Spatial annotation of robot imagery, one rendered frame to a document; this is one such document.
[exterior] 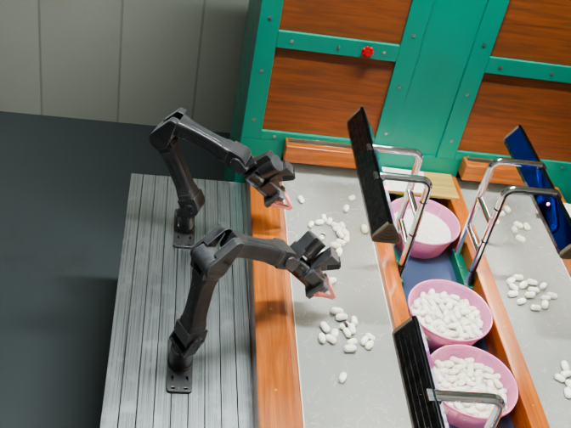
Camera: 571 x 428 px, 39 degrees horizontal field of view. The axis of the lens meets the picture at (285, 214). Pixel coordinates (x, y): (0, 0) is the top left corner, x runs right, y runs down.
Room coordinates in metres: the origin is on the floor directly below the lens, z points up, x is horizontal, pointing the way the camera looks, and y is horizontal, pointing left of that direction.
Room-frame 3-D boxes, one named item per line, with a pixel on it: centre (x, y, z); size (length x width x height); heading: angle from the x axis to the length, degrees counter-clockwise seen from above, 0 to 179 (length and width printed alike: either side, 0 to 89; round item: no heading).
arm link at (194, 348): (1.53, 0.20, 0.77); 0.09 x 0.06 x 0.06; 41
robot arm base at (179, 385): (1.52, 0.21, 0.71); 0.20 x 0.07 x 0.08; 12
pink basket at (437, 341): (1.87, -0.56, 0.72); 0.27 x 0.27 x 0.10
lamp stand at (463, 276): (2.17, -0.71, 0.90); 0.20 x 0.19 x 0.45; 10
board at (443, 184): (2.52, -0.44, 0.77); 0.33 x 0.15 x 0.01; 100
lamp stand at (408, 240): (2.10, -0.31, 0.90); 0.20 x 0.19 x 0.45; 10
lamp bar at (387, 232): (2.09, -0.23, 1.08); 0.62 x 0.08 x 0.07; 10
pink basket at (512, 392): (1.60, -0.61, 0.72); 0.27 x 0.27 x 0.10
